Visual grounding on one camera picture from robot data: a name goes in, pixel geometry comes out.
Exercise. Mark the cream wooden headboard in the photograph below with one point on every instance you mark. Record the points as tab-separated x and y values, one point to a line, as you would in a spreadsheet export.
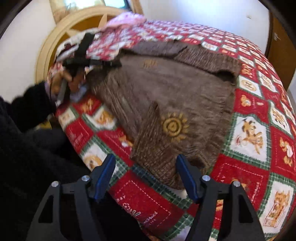
71	25

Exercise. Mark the person's left hand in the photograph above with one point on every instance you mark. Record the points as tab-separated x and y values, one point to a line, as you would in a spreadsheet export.
74	83

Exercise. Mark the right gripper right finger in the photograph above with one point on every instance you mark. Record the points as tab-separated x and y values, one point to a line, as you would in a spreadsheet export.
239	219

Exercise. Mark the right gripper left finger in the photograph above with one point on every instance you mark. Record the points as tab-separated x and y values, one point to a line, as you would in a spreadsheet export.
66	211

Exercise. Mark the silver door handle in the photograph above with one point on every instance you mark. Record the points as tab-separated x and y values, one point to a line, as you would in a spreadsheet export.
276	37

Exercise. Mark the cream patterned curtain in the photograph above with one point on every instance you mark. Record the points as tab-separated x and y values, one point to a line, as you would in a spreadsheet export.
60	10

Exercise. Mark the brown wooden door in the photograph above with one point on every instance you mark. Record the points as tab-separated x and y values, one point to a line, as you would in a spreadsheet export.
280	53

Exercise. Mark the pink pillow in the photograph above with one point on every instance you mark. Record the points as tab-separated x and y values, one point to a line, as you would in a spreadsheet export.
124	20

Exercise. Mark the white patterned pillow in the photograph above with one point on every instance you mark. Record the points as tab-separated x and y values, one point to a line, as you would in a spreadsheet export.
73	41

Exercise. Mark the black sleeve left forearm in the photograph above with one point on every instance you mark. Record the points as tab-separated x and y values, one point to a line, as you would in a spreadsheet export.
27	111

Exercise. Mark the brown knit sun sweater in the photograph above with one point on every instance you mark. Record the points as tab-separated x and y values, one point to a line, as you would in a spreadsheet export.
170	98

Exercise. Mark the window with dark frame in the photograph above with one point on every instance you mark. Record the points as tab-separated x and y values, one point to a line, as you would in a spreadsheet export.
81	4

